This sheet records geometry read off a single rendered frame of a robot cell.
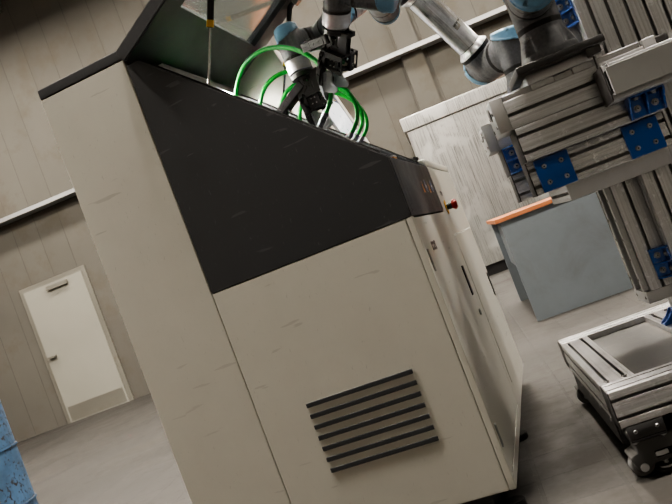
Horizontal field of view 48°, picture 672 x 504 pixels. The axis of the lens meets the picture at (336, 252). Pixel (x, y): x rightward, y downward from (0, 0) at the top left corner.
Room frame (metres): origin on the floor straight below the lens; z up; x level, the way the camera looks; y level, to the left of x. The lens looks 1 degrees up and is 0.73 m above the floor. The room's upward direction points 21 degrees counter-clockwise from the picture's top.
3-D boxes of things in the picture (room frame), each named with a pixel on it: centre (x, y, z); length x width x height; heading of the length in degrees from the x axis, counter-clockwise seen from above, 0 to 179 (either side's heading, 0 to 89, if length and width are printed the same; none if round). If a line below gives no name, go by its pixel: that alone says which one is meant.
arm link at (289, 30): (2.25, -0.10, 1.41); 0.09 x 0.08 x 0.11; 117
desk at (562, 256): (5.21, -1.39, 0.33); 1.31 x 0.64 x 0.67; 171
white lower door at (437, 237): (2.22, -0.29, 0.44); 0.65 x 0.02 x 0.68; 165
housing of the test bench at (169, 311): (2.75, 0.31, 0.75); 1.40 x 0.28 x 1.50; 165
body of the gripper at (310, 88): (2.25, -0.10, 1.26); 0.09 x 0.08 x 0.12; 75
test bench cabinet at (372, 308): (2.29, -0.02, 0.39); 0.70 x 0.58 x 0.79; 165
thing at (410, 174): (2.23, -0.28, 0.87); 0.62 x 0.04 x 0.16; 165
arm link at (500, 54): (2.45, -0.77, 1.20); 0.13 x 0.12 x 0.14; 27
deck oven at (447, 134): (9.75, -2.22, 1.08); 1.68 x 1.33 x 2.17; 81
